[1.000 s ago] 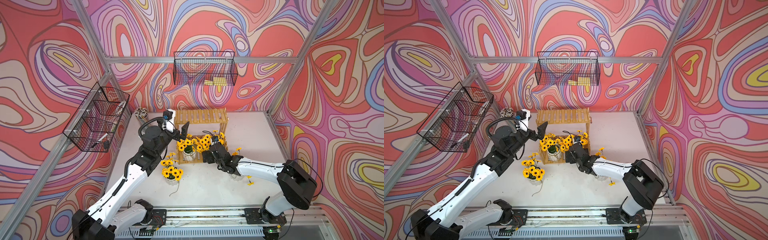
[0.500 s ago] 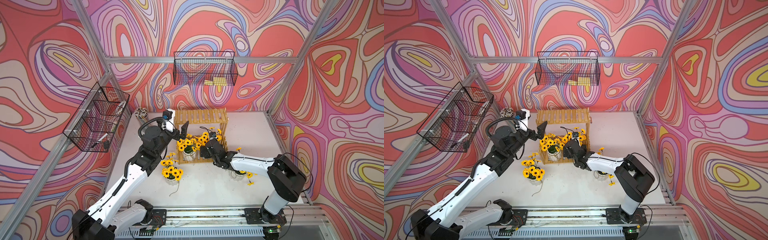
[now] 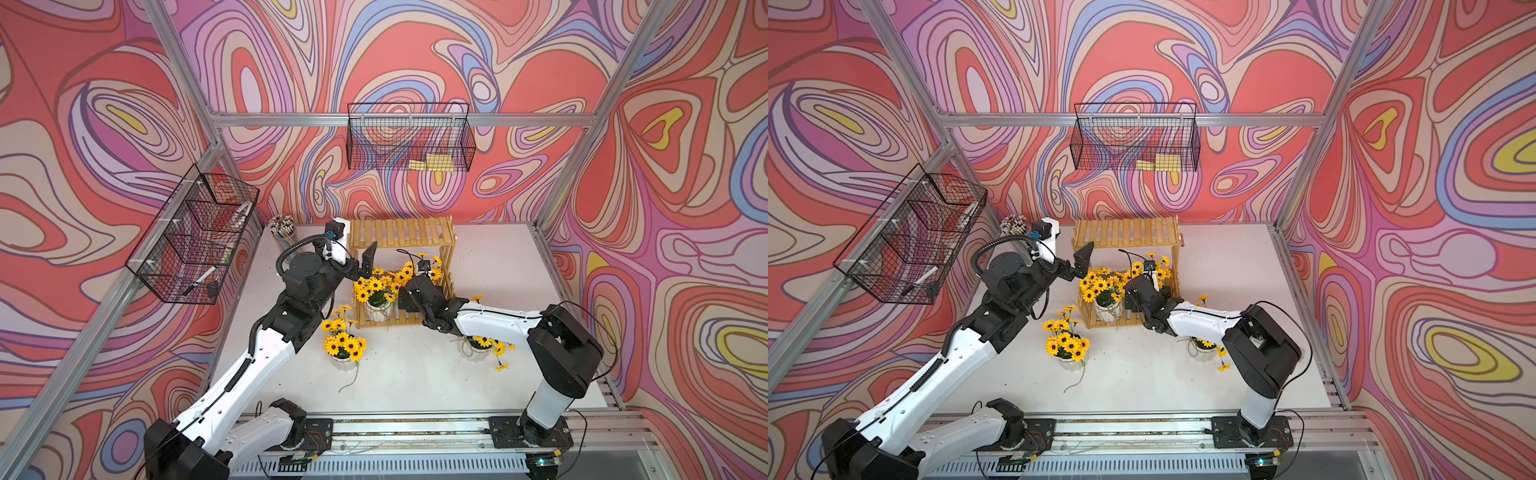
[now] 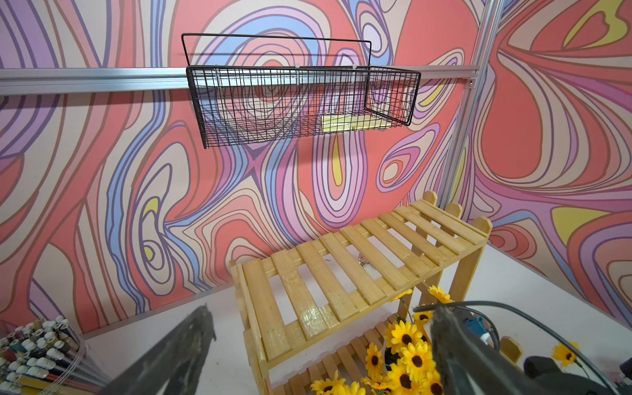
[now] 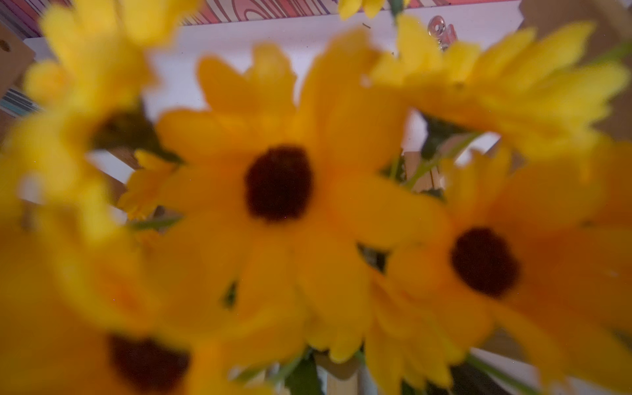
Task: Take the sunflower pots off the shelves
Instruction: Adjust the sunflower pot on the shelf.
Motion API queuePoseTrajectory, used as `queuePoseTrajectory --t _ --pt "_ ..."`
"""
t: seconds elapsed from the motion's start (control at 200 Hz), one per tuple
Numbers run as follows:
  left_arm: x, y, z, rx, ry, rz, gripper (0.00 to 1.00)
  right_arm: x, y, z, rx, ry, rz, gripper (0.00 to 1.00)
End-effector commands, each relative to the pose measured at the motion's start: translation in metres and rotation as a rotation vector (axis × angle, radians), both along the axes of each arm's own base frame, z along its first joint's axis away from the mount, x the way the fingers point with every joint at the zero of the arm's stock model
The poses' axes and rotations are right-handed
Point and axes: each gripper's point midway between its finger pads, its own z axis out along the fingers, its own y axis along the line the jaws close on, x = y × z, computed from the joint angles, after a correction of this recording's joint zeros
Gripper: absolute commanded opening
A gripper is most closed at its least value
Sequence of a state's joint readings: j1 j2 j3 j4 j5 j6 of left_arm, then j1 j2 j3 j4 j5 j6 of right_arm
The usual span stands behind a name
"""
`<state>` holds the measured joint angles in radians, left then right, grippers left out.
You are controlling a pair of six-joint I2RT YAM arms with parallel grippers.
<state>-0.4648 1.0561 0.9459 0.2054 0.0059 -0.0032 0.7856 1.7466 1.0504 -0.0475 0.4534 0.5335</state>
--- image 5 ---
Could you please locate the wooden two-tier shelf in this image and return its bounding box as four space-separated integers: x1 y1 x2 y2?
0 24 35 97

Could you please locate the sunflower pot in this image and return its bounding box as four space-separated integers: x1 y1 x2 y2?
1 1 631 394

